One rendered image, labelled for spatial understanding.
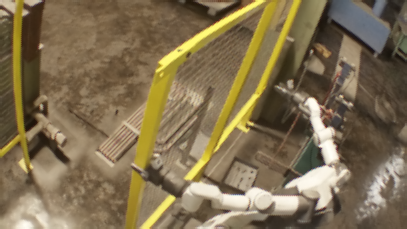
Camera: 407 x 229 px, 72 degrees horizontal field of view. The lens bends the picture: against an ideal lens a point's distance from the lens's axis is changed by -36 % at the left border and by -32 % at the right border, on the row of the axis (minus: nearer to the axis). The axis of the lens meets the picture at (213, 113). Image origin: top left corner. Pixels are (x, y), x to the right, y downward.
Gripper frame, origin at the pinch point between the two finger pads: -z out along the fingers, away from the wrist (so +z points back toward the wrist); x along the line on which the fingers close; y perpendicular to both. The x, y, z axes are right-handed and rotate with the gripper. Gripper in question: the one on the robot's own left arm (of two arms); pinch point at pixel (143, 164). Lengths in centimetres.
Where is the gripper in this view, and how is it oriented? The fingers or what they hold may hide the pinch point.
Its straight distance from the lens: 150.1
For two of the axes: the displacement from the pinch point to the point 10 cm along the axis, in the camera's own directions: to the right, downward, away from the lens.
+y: 3.0, -7.2, -6.3
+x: 4.4, -4.8, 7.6
